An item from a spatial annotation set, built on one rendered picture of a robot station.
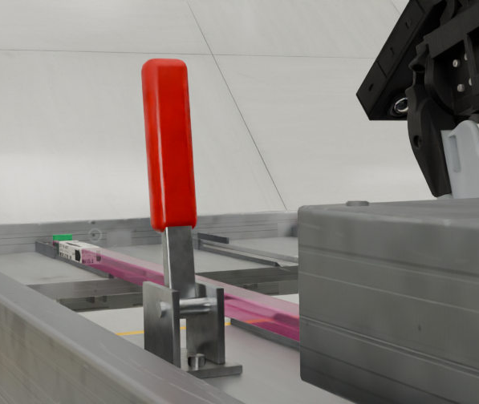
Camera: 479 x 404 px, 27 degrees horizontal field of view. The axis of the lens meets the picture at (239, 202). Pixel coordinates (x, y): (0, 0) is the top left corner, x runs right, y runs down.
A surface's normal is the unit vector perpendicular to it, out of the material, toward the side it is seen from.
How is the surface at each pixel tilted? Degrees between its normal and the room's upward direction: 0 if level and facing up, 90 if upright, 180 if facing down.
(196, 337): 90
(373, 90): 88
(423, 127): 40
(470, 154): 89
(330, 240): 90
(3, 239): 47
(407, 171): 0
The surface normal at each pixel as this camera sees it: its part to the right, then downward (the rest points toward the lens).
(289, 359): -0.02, -1.00
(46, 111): 0.26, -0.70
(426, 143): 0.41, 0.03
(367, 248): -0.91, 0.04
